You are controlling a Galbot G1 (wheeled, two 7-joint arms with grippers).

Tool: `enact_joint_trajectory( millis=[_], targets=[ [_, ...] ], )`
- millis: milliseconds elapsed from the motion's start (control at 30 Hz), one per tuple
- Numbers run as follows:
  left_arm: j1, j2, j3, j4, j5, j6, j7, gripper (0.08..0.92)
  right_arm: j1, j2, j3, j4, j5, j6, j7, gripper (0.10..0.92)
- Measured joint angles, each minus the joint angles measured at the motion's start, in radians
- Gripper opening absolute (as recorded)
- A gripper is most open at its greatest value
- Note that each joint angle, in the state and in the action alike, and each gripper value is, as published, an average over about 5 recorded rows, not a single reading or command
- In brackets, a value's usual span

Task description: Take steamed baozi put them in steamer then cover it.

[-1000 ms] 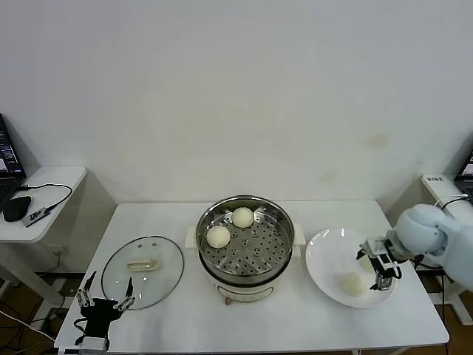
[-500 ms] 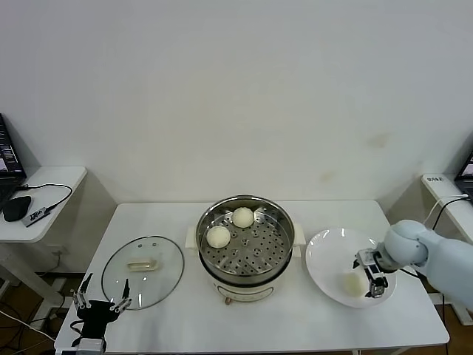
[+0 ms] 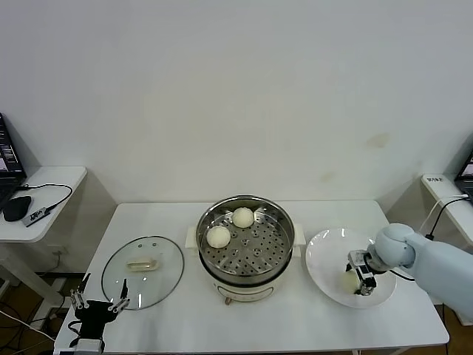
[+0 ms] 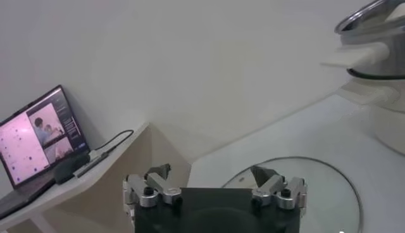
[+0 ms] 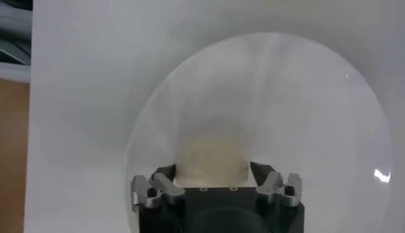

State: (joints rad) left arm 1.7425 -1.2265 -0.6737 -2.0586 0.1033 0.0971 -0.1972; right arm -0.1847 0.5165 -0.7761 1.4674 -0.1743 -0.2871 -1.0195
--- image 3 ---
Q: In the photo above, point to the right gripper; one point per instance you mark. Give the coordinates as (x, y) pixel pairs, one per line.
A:
(362, 263)

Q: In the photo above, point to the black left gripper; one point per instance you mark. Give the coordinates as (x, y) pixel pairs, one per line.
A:
(94, 316)

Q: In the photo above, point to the white steamed baozi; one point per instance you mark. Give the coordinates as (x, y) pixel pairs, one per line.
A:
(218, 236)
(242, 217)
(349, 283)

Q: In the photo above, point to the round glass pot lid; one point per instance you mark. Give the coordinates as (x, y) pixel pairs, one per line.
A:
(148, 286)

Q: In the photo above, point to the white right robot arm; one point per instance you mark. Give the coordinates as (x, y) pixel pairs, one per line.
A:
(432, 266)

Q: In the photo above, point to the perforated steel steamer basket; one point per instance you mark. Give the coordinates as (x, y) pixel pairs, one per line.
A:
(255, 255)

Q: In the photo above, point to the round white plate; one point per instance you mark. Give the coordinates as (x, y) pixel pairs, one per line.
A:
(329, 255)

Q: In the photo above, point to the small black printed device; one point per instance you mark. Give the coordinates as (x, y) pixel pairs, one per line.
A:
(36, 215)

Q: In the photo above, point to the white labelled side desk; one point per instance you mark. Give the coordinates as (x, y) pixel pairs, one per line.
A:
(463, 229)

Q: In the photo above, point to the cream electric cooking pot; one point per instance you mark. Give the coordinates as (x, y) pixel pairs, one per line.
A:
(244, 290)

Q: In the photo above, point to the small white desk label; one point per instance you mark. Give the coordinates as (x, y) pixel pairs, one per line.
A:
(434, 180)

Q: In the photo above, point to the black computer mouse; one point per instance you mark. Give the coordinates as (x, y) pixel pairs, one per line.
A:
(16, 209)

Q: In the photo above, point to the white rounded side desk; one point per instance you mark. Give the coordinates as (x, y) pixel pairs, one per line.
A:
(55, 177)

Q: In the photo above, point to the black open laptop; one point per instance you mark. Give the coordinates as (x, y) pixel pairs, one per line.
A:
(7, 162)

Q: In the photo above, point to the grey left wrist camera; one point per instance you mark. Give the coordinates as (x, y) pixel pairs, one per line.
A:
(88, 347)

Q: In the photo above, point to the white wall socket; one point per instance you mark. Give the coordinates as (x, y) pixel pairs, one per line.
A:
(61, 251)

